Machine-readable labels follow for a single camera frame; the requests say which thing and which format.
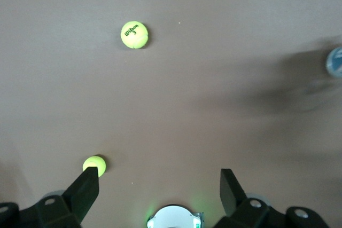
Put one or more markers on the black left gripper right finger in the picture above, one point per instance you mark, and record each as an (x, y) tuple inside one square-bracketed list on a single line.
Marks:
[(232, 196)]

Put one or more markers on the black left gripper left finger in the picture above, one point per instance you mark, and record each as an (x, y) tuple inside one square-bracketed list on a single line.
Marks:
[(80, 196)]

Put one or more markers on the white blue tennis ball can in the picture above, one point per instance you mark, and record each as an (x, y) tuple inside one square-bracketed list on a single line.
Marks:
[(335, 62)]

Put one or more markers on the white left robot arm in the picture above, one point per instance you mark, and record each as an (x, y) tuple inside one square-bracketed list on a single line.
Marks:
[(175, 217)]

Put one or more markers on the yellow tennis ball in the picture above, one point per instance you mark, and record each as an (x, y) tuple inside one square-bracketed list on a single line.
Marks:
[(95, 163), (134, 35)]

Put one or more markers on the brown table mat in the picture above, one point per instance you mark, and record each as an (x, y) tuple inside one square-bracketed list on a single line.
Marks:
[(187, 92)]

